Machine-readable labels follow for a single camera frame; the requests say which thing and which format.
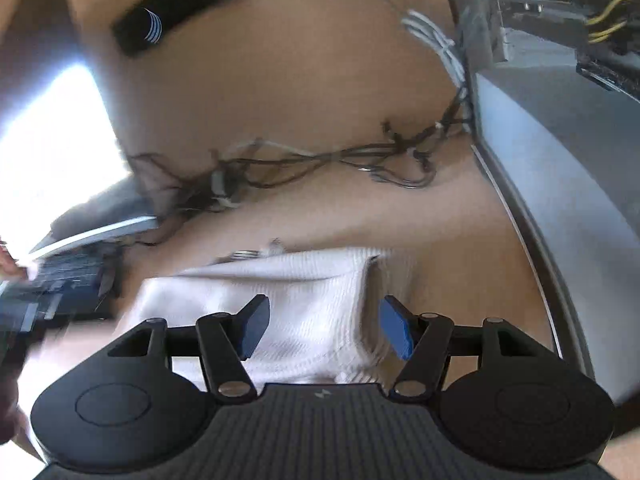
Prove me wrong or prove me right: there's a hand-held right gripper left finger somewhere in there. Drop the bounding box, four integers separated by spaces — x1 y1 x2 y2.
106 294 271 405

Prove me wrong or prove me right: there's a beige striped sweater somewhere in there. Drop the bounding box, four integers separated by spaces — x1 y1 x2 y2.
134 246 417 387

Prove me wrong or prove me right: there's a black cable bundle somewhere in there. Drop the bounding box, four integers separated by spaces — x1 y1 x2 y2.
125 105 477 221

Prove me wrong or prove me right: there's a white cable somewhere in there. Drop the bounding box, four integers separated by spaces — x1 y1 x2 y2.
310 0 472 92

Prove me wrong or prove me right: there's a grey computer case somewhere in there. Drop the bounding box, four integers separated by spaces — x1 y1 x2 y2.
449 0 640 407

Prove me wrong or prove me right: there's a curved computer monitor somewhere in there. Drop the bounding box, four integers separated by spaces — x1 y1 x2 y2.
29 179 162 257

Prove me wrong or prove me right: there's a black soundbar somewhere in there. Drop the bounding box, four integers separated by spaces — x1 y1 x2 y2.
112 0 321 57

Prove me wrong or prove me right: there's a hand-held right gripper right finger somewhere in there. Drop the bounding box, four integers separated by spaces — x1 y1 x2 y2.
378 296 543 405

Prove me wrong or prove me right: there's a black keyboard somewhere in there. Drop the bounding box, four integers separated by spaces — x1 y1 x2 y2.
0 245 126 333

